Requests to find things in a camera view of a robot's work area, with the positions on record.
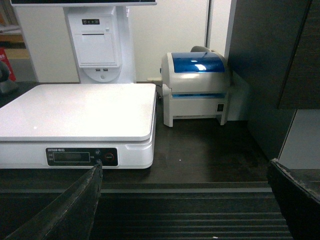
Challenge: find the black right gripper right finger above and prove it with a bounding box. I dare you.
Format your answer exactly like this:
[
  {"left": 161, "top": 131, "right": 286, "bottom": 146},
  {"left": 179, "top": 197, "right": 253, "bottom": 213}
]
[{"left": 267, "top": 158, "right": 320, "bottom": 240}]

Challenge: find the black checkout counter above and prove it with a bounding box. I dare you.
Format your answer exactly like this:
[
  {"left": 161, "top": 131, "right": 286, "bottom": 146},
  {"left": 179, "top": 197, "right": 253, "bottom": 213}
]
[{"left": 0, "top": 82, "right": 291, "bottom": 240}]

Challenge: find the white blue label printer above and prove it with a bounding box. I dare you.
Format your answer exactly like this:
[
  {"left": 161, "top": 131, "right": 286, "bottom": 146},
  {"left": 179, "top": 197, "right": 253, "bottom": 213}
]
[{"left": 160, "top": 51, "right": 231, "bottom": 127}]

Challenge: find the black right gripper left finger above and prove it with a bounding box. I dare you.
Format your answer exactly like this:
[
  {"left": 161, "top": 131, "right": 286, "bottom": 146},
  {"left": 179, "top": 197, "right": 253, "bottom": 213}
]
[{"left": 6, "top": 160, "right": 103, "bottom": 240}]

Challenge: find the white checkout scale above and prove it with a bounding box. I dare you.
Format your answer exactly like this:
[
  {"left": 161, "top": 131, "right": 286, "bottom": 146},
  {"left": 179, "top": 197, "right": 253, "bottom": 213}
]
[{"left": 0, "top": 83, "right": 157, "bottom": 169}]

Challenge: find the white POS terminal stand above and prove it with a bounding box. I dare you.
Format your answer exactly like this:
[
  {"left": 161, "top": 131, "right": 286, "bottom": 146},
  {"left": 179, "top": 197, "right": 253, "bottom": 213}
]
[{"left": 11, "top": 0, "right": 157, "bottom": 84}]

